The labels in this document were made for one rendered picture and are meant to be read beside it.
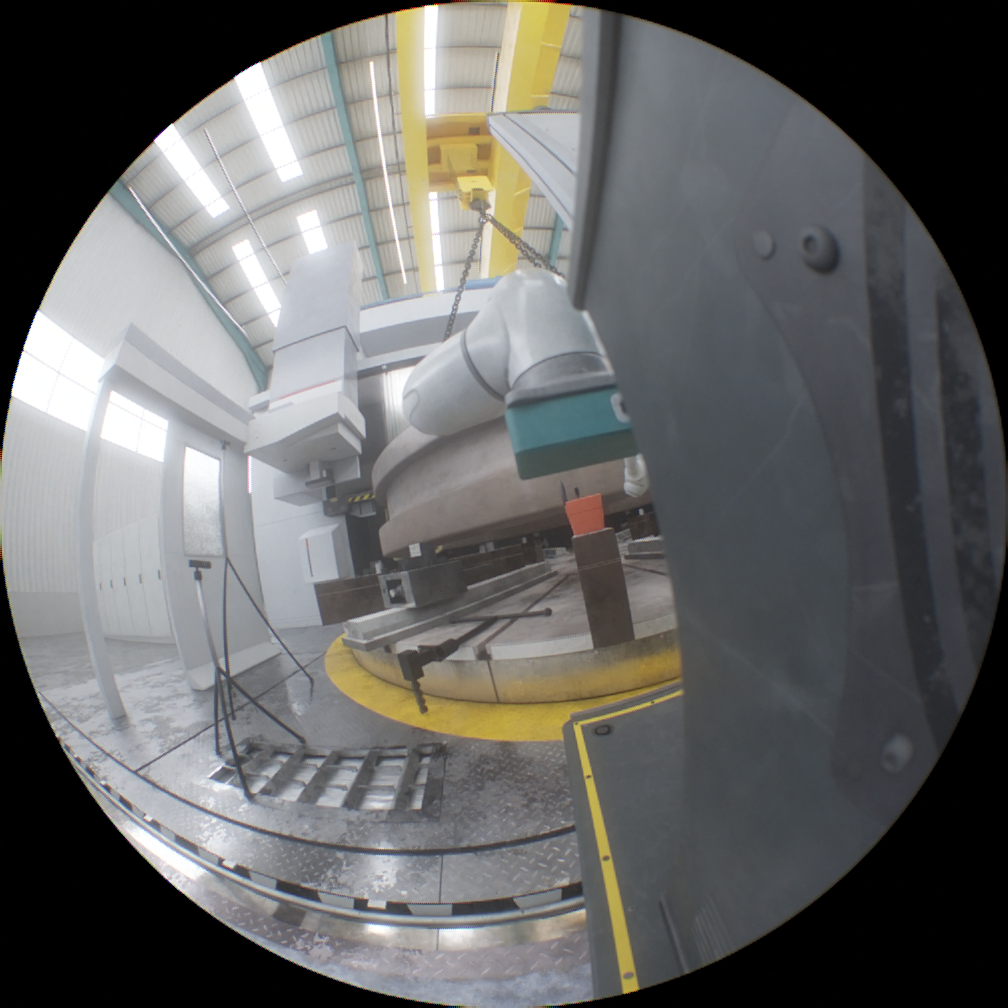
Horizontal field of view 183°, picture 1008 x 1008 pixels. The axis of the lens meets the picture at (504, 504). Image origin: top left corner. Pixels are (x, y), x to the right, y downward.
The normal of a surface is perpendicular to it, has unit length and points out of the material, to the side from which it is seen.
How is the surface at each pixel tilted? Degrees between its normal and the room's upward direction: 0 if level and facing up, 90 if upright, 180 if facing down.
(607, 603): 90
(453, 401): 143
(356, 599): 90
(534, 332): 93
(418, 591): 90
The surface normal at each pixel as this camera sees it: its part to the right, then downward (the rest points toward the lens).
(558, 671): -0.32, -0.06
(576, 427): -0.09, -0.11
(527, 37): 0.22, 0.97
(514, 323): -0.72, 0.08
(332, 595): 0.50, -0.22
